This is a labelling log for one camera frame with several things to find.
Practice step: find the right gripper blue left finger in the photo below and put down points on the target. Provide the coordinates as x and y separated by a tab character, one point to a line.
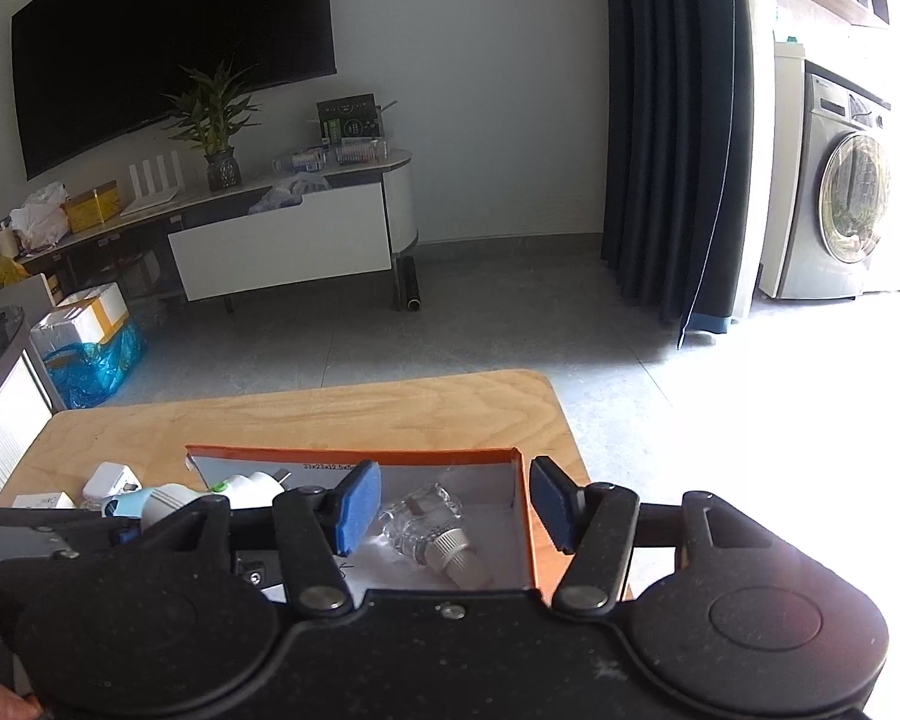
351	507

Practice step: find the silver washing machine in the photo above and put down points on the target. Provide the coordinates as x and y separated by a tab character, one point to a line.
830	183

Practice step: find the orange white cardboard tray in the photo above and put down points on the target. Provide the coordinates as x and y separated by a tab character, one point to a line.
489	483

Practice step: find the dark blue curtain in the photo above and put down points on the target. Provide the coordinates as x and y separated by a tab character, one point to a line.
681	99

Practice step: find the white tv cabinet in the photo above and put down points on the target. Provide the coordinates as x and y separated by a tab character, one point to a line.
218	247

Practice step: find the blue toothpick jar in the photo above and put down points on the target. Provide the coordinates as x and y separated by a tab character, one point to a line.
149	505

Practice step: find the yellow box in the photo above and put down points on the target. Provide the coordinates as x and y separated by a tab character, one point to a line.
93	207

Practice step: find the white mosquito plug green button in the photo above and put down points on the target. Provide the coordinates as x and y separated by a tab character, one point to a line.
254	491

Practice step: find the potted plant in vase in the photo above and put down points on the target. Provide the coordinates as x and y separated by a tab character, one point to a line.
207	114

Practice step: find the clear liquid refill bottle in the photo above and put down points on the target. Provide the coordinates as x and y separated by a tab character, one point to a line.
428	527

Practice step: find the white wifi router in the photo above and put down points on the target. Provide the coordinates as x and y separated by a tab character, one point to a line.
154	184

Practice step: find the black roll on floor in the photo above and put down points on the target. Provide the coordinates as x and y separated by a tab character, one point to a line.
407	292

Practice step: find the round white ribbed side table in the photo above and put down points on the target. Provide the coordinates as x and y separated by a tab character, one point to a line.
26	401

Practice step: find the white plastic bag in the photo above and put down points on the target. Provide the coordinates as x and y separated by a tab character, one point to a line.
41	220

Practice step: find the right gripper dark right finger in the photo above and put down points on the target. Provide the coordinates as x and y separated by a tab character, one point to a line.
558	502

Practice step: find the black television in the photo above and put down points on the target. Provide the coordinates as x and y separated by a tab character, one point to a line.
87	71

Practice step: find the black green display box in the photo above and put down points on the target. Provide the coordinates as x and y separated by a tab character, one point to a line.
355	116

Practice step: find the white power adapter box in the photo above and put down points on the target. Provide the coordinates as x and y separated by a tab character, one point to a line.
44	502

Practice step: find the blue plastic bag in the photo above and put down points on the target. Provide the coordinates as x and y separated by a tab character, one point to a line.
88	374

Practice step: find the cardboard box on floor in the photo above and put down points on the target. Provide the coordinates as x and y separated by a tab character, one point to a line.
90	316

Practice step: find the small white cube charger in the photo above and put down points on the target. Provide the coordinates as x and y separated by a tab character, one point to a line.
110	479

